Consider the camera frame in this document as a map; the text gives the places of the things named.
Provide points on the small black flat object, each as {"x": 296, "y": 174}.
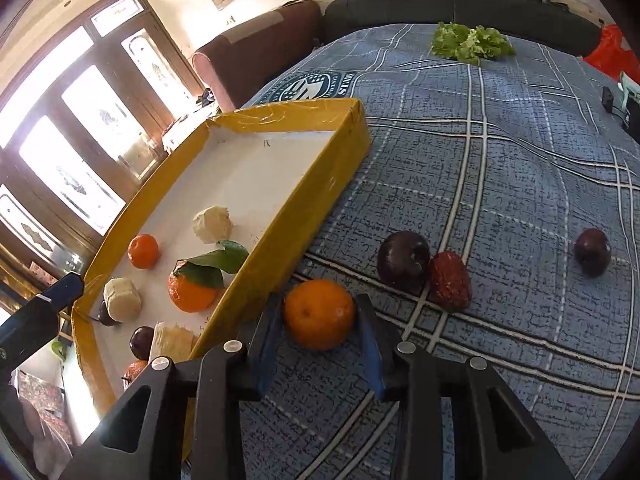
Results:
{"x": 608, "y": 100}

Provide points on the orange with green leaves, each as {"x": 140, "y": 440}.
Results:
{"x": 192, "y": 292}

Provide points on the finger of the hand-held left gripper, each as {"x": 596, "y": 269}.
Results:
{"x": 62, "y": 290}

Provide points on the dark purple plum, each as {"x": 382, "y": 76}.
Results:
{"x": 105, "y": 314}
{"x": 141, "y": 342}
{"x": 592, "y": 251}
{"x": 402, "y": 260}

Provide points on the yellow cardboard box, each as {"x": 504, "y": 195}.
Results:
{"x": 320, "y": 180}

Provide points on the brown cushion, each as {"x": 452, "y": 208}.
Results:
{"x": 260, "y": 45}

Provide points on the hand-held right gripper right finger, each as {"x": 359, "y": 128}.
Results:
{"x": 370, "y": 350}

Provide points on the small orange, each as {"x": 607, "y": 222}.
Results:
{"x": 134, "y": 371}
{"x": 143, "y": 251}

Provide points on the round orange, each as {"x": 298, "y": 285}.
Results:
{"x": 319, "y": 315}

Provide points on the black padded headboard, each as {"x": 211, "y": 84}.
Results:
{"x": 450, "y": 7}

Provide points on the red dried date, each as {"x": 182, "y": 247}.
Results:
{"x": 449, "y": 281}

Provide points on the green lettuce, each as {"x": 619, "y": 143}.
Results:
{"x": 470, "y": 42}

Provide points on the black box device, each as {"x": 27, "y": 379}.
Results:
{"x": 632, "y": 120}

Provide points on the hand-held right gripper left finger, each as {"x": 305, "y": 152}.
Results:
{"x": 265, "y": 355}

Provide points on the red plastic bag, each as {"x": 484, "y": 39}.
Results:
{"x": 612, "y": 55}

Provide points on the wooden glass door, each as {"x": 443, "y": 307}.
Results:
{"x": 75, "y": 135}

